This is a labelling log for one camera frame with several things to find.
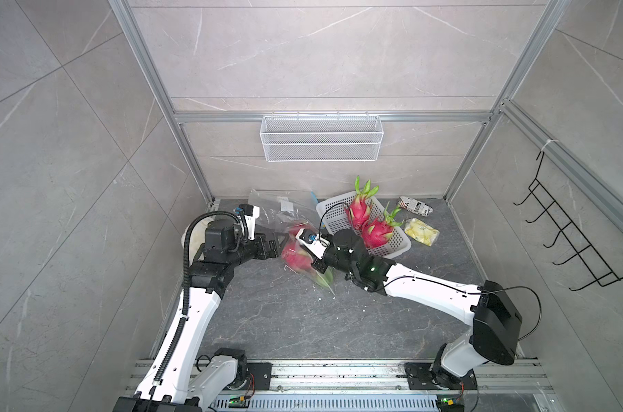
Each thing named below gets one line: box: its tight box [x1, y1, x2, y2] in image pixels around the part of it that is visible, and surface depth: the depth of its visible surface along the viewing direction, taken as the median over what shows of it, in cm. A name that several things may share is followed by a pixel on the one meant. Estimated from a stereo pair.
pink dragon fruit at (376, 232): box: [361, 201, 405, 249], surface depth 97 cm
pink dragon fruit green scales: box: [344, 175, 380, 231], surface depth 105 cm
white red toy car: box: [398, 195, 434, 217], surface depth 116 cm
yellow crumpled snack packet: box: [403, 218, 441, 247], surface depth 107 cm
